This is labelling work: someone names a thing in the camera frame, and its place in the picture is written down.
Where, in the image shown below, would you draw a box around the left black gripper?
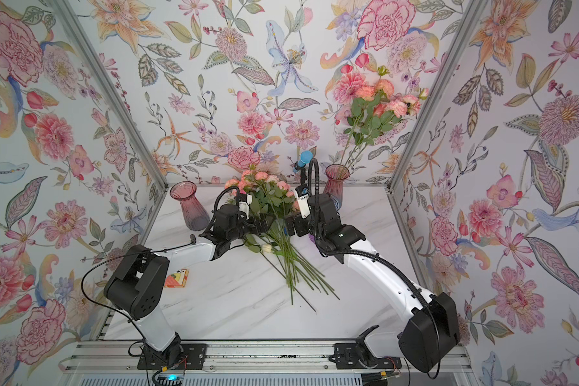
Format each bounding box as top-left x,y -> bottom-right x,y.
226,211 -> 275,243

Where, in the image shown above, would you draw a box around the smoky pink glass vase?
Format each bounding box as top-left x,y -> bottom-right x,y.
170,181 -> 210,232

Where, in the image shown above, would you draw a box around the single red pink rose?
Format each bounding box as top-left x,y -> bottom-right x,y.
341,98 -> 385,169

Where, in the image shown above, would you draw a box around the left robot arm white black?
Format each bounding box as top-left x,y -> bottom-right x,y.
104,204 -> 276,353

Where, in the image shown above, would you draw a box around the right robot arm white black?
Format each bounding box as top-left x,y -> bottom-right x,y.
286,187 -> 460,373

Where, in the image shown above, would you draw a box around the red glass vase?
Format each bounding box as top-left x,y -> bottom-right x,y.
324,164 -> 350,210

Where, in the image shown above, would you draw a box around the pink flower bouquet green stems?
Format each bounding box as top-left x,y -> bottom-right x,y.
225,170 -> 335,296

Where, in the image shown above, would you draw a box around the orange red card box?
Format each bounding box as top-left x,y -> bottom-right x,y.
164,269 -> 189,289

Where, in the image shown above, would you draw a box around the blue microphone on black stand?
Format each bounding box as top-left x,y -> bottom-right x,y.
293,151 -> 314,172

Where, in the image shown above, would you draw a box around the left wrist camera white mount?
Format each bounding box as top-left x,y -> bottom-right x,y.
236,193 -> 253,220

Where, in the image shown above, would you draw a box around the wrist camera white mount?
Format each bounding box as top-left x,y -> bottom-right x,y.
236,193 -> 253,220
294,184 -> 310,219

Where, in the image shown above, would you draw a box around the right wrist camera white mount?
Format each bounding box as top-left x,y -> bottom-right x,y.
294,184 -> 310,219

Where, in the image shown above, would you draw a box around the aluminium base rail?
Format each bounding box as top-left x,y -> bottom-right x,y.
59,339 -> 477,385

